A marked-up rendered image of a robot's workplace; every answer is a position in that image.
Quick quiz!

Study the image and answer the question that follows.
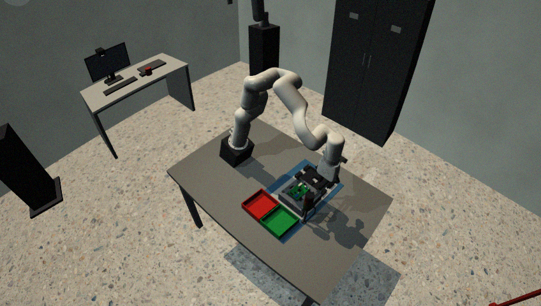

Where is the red bin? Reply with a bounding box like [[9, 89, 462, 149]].
[[241, 188, 279, 223]]

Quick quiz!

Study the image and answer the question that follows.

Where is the green bin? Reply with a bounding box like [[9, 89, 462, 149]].
[[260, 203, 300, 240]]

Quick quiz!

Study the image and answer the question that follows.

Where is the green circuit board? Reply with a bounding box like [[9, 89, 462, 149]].
[[288, 183, 308, 200]]

